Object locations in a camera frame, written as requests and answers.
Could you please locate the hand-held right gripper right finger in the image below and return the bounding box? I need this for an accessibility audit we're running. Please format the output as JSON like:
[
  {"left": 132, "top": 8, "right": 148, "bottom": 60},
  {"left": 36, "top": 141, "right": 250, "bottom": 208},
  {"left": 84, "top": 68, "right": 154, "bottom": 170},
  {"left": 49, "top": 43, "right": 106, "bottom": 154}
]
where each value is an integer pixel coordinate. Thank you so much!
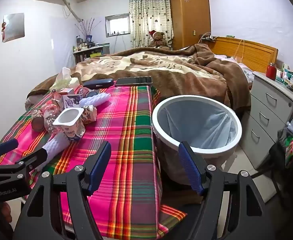
[{"left": 178, "top": 141, "right": 279, "bottom": 240}]

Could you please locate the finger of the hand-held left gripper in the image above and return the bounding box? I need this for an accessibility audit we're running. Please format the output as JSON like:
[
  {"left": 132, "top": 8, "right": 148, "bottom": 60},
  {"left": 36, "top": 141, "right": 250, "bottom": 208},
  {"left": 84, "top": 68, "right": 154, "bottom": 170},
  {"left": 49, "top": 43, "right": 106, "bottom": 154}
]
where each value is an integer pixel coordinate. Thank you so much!
[
  {"left": 0, "top": 139, "right": 19, "bottom": 167},
  {"left": 0, "top": 148, "right": 49, "bottom": 179}
]

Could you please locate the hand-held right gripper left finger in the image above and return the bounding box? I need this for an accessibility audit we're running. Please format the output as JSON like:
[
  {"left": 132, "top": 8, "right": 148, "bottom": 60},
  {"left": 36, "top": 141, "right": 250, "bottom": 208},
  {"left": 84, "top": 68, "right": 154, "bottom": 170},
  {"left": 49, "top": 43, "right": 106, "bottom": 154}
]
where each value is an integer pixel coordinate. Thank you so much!
[{"left": 13, "top": 141, "right": 112, "bottom": 240}]

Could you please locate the white foam net sleeve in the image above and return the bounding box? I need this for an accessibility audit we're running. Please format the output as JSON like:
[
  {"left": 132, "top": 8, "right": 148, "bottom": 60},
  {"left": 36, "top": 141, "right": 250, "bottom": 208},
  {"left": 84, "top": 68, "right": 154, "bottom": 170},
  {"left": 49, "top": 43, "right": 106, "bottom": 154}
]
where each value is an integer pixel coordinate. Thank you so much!
[
  {"left": 30, "top": 130, "right": 69, "bottom": 173},
  {"left": 79, "top": 93, "right": 111, "bottom": 108}
]

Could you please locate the brown printed can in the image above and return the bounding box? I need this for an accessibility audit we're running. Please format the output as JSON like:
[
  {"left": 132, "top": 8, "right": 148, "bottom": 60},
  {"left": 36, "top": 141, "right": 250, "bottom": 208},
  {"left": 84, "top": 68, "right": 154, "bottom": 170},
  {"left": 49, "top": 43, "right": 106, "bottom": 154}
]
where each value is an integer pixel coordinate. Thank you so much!
[{"left": 32, "top": 107, "right": 46, "bottom": 131}]

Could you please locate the clear plastic bottle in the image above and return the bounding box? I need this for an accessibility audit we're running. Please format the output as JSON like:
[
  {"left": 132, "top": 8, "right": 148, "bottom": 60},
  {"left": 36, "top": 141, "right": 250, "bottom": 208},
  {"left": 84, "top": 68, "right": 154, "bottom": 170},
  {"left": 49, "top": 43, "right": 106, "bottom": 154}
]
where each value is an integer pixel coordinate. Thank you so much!
[{"left": 43, "top": 104, "right": 63, "bottom": 134}]

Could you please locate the white yogurt cup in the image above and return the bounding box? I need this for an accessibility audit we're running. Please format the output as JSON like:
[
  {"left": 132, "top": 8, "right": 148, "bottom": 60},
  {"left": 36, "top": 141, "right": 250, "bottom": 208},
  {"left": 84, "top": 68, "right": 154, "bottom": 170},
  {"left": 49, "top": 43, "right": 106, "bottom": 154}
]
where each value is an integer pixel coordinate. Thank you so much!
[{"left": 53, "top": 107, "right": 86, "bottom": 142}]

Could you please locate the white round trash bin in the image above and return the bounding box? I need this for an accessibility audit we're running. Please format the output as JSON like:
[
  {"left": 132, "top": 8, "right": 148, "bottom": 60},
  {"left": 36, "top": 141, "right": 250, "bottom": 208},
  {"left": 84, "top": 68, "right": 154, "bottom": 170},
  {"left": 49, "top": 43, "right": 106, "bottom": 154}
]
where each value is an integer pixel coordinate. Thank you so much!
[{"left": 151, "top": 95, "right": 242, "bottom": 185}]

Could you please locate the white blue milk carton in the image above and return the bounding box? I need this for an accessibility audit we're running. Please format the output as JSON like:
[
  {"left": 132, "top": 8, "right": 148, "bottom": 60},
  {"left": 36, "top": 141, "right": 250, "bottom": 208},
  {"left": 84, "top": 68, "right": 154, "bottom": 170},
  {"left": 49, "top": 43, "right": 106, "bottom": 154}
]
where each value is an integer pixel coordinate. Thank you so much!
[{"left": 62, "top": 94, "right": 83, "bottom": 110}]

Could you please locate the pink plaid cloth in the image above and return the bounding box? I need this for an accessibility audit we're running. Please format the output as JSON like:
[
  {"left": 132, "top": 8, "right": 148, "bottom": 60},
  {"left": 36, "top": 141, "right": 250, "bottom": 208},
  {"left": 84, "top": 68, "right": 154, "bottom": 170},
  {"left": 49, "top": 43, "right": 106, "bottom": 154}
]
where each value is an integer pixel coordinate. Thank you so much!
[{"left": 0, "top": 85, "right": 188, "bottom": 240}]

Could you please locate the dark cloth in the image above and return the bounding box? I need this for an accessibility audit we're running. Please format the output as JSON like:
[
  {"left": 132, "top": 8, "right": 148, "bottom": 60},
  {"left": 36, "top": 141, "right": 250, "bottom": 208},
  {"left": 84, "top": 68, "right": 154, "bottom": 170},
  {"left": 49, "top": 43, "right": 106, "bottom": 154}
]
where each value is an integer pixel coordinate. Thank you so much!
[{"left": 159, "top": 200, "right": 202, "bottom": 240}]

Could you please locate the soft tissue pack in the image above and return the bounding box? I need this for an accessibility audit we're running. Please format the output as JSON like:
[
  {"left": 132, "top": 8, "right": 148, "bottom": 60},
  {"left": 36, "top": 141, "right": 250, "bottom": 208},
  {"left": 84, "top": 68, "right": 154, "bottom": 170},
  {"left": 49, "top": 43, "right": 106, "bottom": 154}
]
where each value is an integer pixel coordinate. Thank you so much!
[{"left": 50, "top": 67, "right": 80, "bottom": 93}]

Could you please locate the dark blue glasses case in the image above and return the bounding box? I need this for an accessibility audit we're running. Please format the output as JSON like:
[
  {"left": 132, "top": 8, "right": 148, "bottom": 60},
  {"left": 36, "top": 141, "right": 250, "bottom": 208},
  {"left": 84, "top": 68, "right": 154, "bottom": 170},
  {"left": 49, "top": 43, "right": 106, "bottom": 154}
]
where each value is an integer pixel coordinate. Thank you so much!
[{"left": 83, "top": 78, "right": 114, "bottom": 90}]

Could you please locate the black chair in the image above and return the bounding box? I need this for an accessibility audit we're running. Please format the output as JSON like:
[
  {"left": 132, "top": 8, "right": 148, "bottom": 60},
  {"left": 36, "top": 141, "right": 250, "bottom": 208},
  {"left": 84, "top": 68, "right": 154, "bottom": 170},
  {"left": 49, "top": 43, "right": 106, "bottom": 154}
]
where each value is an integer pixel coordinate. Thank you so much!
[{"left": 269, "top": 135, "right": 293, "bottom": 200}]

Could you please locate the brown printed blanket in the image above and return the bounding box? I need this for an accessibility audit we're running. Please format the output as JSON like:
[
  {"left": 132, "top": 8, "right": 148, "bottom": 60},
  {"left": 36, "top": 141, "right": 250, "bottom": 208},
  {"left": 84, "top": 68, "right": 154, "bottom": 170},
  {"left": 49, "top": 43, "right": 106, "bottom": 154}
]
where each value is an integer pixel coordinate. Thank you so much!
[{"left": 25, "top": 43, "right": 252, "bottom": 115}]

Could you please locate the black smartphone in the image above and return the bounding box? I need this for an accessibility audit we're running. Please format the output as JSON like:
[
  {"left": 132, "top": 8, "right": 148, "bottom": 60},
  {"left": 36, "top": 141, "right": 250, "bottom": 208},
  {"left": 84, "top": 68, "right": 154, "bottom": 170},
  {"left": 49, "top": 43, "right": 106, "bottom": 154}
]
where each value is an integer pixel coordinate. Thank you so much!
[{"left": 115, "top": 76, "right": 153, "bottom": 87}]

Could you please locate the grey drawer cabinet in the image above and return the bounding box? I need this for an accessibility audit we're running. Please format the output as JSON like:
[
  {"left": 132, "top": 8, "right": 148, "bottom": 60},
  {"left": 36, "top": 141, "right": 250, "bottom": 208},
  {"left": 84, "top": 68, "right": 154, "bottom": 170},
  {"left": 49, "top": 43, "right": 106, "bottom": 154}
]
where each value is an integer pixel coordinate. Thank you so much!
[{"left": 239, "top": 70, "right": 293, "bottom": 170}]

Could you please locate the pale pink pillow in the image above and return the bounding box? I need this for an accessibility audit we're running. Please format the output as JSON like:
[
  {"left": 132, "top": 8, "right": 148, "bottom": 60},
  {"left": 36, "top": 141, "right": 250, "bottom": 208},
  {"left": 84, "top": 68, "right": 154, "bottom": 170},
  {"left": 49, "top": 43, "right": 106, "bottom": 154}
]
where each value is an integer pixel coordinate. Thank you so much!
[{"left": 213, "top": 54, "right": 254, "bottom": 83}]

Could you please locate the cluttered low shelf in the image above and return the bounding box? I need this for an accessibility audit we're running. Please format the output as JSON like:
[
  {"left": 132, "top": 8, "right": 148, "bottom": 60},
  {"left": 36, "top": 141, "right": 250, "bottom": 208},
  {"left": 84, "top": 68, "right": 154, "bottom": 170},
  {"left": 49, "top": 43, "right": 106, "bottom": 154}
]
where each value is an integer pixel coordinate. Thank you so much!
[{"left": 73, "top": 42, "right": 111, "bottom": 64}]

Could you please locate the red jar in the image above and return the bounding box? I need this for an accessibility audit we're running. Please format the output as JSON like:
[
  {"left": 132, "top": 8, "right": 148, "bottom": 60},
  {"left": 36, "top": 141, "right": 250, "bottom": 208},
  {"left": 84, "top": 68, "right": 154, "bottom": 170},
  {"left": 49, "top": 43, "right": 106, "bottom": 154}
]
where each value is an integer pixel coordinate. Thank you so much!
[{"left": 266, "top": 63, "right": 277, "bottom": 80}]

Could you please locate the vase with dried branches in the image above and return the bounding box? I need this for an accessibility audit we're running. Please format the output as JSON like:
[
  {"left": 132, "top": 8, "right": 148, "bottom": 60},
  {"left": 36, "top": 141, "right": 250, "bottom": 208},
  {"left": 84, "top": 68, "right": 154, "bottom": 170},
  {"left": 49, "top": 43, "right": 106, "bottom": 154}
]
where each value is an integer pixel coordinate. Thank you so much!
[{"left": 75, "top": 17, "right": 96, "bottom": 43}]

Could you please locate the wooden headboard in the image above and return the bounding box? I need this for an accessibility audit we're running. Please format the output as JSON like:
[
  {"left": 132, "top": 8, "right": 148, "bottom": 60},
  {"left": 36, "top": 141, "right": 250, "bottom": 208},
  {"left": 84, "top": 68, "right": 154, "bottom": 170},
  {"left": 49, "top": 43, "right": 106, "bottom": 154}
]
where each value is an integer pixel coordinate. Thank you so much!
[{"left": 209, "top": 36, "right": 279, "bottom": 73}]

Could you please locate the brown teddy bear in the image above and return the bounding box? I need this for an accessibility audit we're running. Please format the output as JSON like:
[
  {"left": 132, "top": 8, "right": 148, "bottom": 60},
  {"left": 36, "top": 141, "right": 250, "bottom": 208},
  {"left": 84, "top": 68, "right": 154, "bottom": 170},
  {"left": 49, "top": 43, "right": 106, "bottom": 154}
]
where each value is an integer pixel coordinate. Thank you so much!
[{"left": 148, "top": 30, "right": 170, "bottom": 50}]

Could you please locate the pile of small boxes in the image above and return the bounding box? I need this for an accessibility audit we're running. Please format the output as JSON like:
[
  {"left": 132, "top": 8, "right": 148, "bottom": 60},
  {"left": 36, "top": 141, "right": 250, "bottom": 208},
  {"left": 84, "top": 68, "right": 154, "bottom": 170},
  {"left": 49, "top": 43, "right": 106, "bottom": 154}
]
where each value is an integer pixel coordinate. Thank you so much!
[{"left": 276, "top": 62, "right": 293, "bottom": 90}]

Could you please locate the small window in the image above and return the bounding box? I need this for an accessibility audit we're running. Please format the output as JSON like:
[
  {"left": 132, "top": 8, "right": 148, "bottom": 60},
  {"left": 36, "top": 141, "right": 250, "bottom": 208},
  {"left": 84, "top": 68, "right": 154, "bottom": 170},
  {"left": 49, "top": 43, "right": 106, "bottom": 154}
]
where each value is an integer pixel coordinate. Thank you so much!
[{"left": 105, "top": 13, "right": 131, "bottom": 37}]

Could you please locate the air conditioner pipe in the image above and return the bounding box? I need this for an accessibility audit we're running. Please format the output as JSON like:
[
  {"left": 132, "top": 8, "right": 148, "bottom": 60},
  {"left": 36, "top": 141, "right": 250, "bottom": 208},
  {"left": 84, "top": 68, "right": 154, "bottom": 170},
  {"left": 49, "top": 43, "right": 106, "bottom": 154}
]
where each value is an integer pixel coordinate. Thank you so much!
[{"left": 62, "top": 0, "right": 83, "bottom": 22}]

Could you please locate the patterned curtain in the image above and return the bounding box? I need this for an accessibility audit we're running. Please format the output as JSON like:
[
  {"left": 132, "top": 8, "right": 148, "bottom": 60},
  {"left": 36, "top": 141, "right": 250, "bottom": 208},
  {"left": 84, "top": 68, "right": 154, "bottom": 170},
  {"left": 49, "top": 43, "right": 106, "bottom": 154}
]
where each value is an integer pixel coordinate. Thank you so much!
[{"left": 129, "top": 0, "right": 174, "bottom": 49}]

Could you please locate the wooden wardrobe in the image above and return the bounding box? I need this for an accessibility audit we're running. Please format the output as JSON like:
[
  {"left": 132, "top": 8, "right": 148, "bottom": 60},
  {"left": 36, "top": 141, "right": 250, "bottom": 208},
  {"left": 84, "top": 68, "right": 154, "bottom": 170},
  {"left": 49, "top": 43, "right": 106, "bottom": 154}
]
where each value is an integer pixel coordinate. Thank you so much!
[{"left": 169, "top": 0, "right": 212, "bottom": 51}]

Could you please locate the silver wall poster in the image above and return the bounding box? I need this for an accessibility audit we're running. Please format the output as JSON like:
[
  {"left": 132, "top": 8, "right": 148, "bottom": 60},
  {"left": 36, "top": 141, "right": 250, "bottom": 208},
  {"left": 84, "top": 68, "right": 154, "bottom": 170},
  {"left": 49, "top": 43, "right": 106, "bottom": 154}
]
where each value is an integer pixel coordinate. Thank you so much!
[{"left": 2, "top": 13, "right": 25, "bottom": 42}]

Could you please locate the power strip with cables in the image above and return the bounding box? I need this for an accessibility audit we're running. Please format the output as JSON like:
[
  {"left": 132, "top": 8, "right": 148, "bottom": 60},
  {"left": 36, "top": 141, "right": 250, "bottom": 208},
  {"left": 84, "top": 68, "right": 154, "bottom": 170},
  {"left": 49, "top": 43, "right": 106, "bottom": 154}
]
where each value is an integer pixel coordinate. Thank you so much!
[{"left": 199, "top": 33, "right": 215, "bottom": 42}]

